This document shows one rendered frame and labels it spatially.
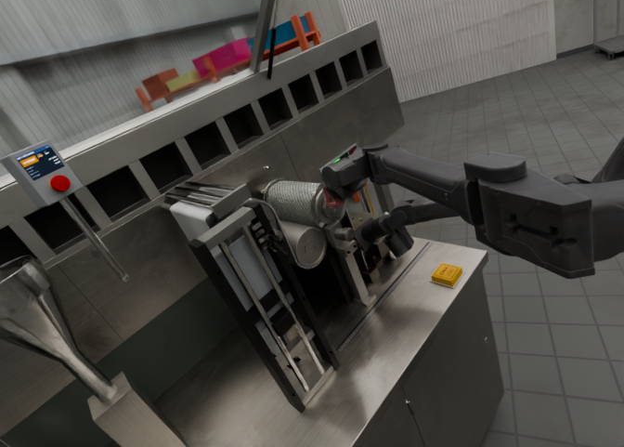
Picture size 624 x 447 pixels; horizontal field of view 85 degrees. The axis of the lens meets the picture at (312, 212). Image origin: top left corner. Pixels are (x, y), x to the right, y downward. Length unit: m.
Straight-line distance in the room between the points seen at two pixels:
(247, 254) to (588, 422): 1.60
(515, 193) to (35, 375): 1.15
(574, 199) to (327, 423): 0.78
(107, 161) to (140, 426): 0.68
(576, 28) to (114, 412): 7.08
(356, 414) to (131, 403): 0.53
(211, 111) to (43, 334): 0.74
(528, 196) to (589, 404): 1.69
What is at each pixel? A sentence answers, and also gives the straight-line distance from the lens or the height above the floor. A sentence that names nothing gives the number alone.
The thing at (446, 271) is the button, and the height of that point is 0.92.
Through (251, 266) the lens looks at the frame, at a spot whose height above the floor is 1.31.
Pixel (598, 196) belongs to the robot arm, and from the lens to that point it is 0.38.
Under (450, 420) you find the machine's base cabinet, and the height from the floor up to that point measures 0.45.
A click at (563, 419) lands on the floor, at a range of 1.97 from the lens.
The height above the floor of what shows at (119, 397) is 1.17.
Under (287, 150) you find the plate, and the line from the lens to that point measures 1.35.
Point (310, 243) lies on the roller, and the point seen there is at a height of 1.19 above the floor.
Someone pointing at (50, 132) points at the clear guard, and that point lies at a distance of 1.05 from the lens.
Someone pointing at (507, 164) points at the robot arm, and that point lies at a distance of 0.42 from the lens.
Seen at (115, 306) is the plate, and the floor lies 1.25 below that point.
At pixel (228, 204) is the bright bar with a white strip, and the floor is 1.44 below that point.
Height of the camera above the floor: 1.70
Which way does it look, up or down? 25 degrees down
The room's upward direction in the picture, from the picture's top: 23 degrees counter-clockwise
